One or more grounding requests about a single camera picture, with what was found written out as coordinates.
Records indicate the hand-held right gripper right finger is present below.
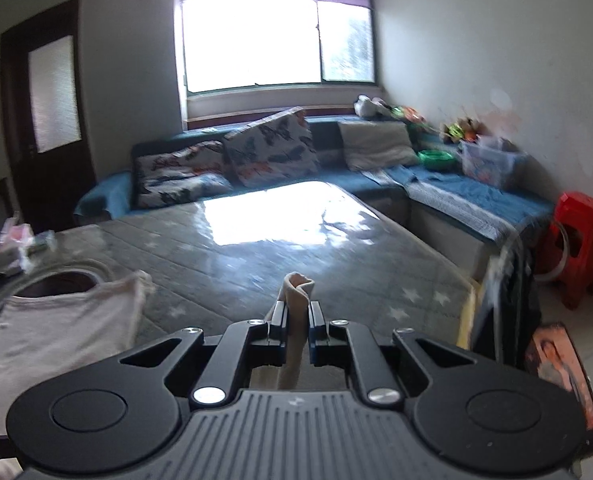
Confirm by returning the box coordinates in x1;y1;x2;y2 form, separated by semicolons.
309;301;477;407

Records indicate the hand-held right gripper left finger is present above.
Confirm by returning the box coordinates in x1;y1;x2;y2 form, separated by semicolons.
119;301;290;407

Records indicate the cream knit garment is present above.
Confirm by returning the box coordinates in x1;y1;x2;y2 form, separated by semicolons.
0;270;316;441

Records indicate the round dark table hotplate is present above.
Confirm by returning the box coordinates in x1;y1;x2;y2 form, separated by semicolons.
6;260;117;306

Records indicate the green packet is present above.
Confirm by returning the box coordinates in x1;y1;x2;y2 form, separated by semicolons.
24;232;57;256

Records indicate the pink packet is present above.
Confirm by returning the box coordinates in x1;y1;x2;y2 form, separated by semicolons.
0;222;32;248

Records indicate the yellow cloth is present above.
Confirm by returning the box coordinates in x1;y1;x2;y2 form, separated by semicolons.
456;280;483;351

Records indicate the square butterfly print pillow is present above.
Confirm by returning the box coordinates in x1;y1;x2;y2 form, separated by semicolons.
222;106;322;188

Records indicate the flat butterfly print pillow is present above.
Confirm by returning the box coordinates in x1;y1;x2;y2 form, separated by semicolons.
135;141;233;209

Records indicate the blue sofa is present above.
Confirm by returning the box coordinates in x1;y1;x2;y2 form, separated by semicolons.
74;112;557;281

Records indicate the plain grey pillow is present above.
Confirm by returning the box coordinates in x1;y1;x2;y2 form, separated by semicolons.
337;120;419;171

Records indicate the dark cloth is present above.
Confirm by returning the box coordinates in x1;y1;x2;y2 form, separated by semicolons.
476;240;543;372

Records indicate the green bowl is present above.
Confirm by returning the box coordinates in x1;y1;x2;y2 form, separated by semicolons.
419;149;456;171

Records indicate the dark wooden glazed door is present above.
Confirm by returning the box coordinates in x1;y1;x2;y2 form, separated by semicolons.
0;0;97;233

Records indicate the panda plush toy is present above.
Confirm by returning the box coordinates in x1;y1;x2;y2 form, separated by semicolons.
353;94;392;120

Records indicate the pink and green toy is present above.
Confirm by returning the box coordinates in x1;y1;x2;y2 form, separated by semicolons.
391;105;427;126

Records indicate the clear plastic storage box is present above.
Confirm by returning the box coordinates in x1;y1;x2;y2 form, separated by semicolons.
459;135;527;188

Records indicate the brown and green plush toy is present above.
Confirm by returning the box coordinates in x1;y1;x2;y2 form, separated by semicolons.
441;117;479;143

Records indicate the printed portrait picture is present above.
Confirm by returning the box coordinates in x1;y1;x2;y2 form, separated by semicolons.
523;324;593;456

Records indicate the red plastic stool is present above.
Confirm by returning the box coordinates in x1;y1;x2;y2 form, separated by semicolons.
541;191;593;311

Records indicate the window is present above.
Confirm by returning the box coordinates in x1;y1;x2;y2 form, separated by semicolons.
179;0;377;96

